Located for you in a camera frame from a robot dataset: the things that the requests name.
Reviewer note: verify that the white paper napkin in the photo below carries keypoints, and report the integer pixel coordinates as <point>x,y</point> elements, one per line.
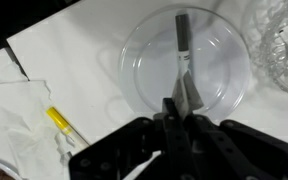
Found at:
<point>20,133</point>

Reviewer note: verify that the large white plate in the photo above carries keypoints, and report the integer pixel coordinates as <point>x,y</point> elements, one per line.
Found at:
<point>7,166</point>

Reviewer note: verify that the yellow capped marker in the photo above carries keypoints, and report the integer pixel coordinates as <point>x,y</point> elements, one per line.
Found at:
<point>62,125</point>

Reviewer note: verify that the black capped white marker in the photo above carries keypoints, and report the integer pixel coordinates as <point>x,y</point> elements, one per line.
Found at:
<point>183,40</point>

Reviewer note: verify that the cut glass bowl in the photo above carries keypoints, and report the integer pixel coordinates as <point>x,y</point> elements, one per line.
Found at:
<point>277,66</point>

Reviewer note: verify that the clear glass plate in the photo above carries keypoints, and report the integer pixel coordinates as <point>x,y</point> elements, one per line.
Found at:
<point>217,60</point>

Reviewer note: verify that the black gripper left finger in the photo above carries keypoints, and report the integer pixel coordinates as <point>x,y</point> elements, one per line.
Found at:
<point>130,153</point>

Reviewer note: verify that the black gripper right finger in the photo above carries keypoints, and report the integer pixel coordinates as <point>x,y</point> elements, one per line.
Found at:
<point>250,156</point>

